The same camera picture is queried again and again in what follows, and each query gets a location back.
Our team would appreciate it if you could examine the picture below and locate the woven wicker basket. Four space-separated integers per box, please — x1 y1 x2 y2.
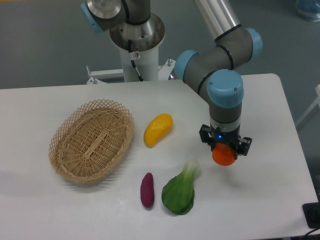
48 99 135 184

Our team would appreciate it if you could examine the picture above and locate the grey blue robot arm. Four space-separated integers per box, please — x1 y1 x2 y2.
80 0 263 166

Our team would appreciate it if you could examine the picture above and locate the yellow mango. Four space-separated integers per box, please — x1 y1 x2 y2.
143 113 174 148

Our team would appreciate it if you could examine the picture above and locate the black cable on pedestal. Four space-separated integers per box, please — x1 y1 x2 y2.
127 39 145 82

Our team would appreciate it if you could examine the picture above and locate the orange fruit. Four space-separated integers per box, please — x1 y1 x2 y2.
212 142 236 166

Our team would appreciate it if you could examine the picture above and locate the black device at table edge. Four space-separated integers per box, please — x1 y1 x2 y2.
302 202 320 229

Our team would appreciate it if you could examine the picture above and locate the purple sweet potato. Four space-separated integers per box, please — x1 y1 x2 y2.
140 172 155 209

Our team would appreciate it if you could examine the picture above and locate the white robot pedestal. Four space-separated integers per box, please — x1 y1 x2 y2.
86 13 176 84

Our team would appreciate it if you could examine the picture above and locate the green bok choy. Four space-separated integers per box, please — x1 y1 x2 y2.
161 161 200 215

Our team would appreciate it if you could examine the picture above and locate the blue object top right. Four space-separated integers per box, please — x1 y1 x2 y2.
295 0 320 22

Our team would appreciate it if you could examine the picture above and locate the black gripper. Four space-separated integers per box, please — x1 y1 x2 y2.
199 121 253 160

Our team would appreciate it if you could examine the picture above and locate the white frame right edge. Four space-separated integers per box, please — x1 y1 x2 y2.
295 84 320 131

